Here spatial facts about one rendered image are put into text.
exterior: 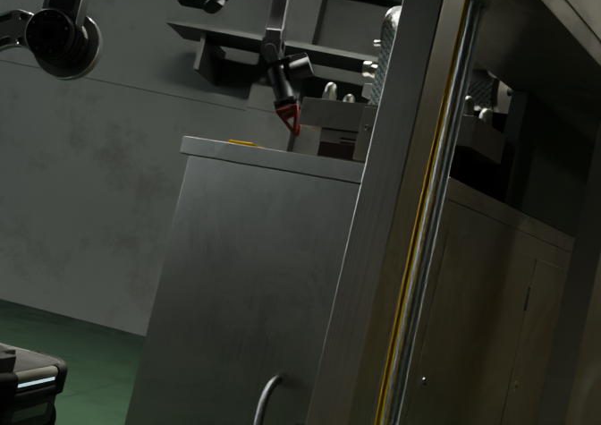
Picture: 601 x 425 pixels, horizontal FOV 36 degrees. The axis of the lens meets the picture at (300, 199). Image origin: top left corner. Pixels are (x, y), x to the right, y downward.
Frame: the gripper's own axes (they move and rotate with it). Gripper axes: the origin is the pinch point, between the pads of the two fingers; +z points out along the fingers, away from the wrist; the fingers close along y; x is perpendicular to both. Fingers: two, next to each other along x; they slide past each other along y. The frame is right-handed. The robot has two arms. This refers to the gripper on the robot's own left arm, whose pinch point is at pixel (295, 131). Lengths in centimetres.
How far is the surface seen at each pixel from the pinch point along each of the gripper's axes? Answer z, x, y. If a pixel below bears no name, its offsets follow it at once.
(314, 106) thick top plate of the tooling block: 12, -14, -70
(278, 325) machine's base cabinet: 54, 5, -79
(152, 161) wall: -73, 125, 286
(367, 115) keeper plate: 19, -24, -78
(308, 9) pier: -129, 3, 270
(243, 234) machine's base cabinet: 34, 8, -73
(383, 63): 3, -30, -53
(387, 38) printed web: -2, -33, -53
